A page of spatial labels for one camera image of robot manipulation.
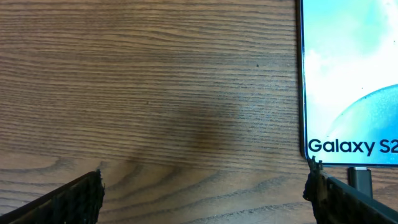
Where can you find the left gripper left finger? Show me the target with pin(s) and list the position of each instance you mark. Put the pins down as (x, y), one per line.
(78, 201)

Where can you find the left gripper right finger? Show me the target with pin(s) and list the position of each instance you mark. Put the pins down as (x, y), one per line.
(335, 202)

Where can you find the Samsung Galaxy smartphone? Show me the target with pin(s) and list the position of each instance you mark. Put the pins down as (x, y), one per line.
(347, 64)

